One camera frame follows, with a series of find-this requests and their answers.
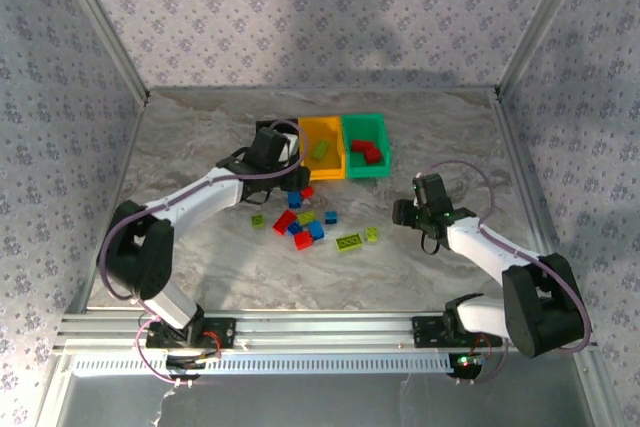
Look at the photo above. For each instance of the long lime lego brick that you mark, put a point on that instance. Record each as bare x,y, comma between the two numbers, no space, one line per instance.
320,149
349,242

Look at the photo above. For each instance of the small lime lego brick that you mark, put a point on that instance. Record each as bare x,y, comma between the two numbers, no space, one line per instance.
371,234
258,220

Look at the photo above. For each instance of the long red lego brick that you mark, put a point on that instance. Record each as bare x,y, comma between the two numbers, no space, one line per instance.
284,222

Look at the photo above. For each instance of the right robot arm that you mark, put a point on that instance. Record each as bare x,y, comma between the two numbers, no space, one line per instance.
480,247

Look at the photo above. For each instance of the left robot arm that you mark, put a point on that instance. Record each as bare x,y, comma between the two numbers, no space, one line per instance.
200,197

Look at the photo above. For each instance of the yellow plastic bin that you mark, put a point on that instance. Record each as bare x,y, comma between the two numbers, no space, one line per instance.
330,167

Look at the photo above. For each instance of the green plastic bin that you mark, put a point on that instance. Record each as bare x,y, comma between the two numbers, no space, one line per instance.
360,169

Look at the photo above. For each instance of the black plastic bin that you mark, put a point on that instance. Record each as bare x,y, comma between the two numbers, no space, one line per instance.
265,125

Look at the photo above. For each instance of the black right control board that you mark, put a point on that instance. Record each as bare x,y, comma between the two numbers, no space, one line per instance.
467,367

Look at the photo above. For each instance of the black control board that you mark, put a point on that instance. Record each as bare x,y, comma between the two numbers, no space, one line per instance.
467,367
182,362

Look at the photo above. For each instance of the black left control board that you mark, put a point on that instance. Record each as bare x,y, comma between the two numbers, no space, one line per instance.
182,362

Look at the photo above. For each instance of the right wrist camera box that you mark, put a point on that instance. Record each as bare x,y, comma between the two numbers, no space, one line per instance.
432,192

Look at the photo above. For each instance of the aluminium back rail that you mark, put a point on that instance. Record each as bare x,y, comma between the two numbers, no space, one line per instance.
320,90

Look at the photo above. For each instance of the aluminium side rail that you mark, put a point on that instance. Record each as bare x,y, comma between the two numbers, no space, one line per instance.
120,172
512,137

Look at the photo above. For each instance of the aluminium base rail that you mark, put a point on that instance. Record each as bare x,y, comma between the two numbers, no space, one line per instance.
325,332

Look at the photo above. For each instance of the aluminium corner post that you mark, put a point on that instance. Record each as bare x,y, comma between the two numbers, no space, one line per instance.
542,17
100,17

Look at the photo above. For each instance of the aluminium frame leg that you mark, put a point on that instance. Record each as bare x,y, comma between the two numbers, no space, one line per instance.
595,392
52,392

